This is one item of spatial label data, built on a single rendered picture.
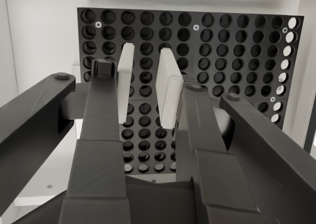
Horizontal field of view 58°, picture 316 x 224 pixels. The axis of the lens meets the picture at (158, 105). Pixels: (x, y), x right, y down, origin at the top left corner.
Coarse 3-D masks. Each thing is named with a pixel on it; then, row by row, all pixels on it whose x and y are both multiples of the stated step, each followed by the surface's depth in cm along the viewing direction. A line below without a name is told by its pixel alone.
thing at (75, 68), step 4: (76, 64) 33; (72, 68) 32; (76, 68) 32; (72, 72) 32; (76, 72) 32; (76, 76) 33; (76, 80) 33; (80, 80) 33; (76, 120) 34; (80, 120) 34; (76, 124) 35; (80, 124) 35; (76, 128) 35; (80, 128) 35; (76, 132) 35; (76, 136) 35; (76, 140) 35
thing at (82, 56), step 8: (80, 8) 26; (88, 8) 26; (96, 8) 26; (80, 16) 26; (96, 16) 26; (80, 24) 26; (88, 24) 26; (80, 32) 26; (96, 32) 26; (80, 40) 26; (88, 40) 27; (96, 40) 27; (80, 48) 27; (96, 48) 27; (80, 56) 27; (88, 56) 27; (96, 56) 27; (80, 64) 27; (80, 72) 27
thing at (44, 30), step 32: (32, 0) 31; (64, 0) 31; (96, 0) 31; (128, 0) 32; (160, 0) 32; (192, 0) 33; (224, 0) 33; (256, 0) 34; (288, 0) 34; (32, 32) 32; (64, 32) 32; (32, 64) 33; (64, 64) 33; (288, 128) 37; (64, 160) 37; (32, 192) 32
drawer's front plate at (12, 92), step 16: (0, 0) 29; (0, 16) 29; (0, 32) 29; (0, 48) 29; (0, 64) 29; (0, 80) 29; (16, 80) 33; (0, 96) 29; (16, 96) 33; (16, 208) 33
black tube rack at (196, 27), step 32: (128, 32) 30; (160, 32) 31; (192, 32) 28; (224, 32) 31; (256, 32) 32; (288, 32) 29; (192, 64) 29; (224, 64) 30; (256, 64) 33; (288, 64) 31; (256, 96) 31; (288, 96) 31; (128, 128) 30; (160, 128) 31; (128, 160) 32; (160, 160) 32
